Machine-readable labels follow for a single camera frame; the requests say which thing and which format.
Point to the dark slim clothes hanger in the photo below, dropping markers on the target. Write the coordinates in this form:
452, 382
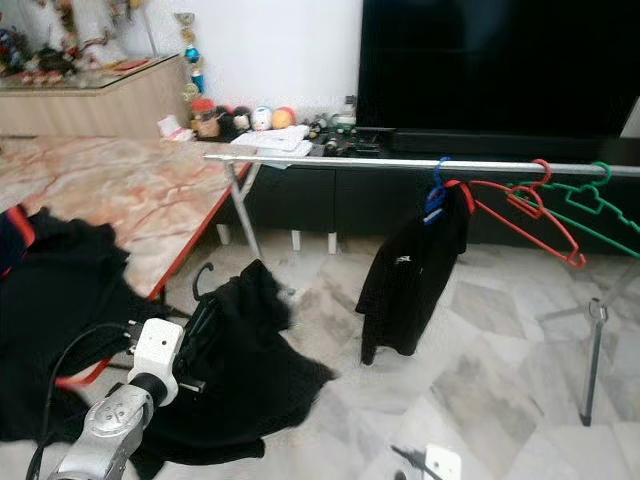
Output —
198, 283

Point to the black garment with small logo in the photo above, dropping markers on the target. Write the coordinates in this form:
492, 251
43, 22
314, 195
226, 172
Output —
250, 380

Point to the navy shirt with red collar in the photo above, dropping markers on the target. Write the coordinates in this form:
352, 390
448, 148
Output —
25, 225

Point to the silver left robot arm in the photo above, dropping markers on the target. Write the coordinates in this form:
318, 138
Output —
110, 430

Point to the blue clothes hanger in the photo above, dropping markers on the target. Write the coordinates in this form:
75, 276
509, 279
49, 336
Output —
435, 203

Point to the red clothes hanger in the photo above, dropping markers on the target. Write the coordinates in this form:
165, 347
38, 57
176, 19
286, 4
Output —
467, 192
546, 170

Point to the green clothes hanger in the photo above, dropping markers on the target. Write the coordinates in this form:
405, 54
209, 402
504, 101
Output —
607, 172

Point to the black hooded jacket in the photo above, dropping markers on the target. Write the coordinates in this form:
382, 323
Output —
60, 300

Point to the marble table with red edge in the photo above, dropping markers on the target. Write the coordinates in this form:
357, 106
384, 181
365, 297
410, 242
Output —
140, 190

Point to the black TV console cabinet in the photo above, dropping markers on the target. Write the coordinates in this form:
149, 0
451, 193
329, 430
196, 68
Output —
340, 205

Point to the white paper stack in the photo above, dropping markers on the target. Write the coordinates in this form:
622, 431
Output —
272, 142

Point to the pink white tissue box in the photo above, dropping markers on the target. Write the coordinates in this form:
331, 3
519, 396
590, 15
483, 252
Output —
172, 128

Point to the jar with red lid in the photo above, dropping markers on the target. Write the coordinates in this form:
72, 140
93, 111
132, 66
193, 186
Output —
204, 120

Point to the black printed T-shirt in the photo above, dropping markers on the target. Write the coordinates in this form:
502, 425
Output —
410, 280

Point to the black mouse plush toy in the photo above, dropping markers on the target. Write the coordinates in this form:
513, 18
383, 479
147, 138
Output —
235, 121

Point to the white round plush toy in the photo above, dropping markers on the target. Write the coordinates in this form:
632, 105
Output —
262, 119

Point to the yellow round plush toy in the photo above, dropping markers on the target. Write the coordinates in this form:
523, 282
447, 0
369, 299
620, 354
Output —
284, 118

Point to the light wooden sideboard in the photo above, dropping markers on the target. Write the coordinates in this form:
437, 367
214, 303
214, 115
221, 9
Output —
100, 105

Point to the small green white bottle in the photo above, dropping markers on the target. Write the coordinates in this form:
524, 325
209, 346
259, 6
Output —
346, 114

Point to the blue and gold trophy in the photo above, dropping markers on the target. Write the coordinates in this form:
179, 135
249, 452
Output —
192, 52

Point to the dark red seated figurine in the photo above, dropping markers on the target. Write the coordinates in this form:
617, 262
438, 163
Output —
55, 60

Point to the white robed figurine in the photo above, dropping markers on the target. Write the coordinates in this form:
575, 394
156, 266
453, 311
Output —
100, 28

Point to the black soundbar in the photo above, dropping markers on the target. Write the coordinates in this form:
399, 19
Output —
490, 142

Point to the black flat television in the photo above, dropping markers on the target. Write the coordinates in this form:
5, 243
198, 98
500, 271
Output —
490, 70

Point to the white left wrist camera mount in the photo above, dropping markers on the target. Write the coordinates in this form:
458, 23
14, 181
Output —
160, 345

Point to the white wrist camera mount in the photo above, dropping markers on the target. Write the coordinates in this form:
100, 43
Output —
160, 345
443, 463

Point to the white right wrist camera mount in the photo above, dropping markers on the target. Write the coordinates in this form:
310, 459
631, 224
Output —
443, 463

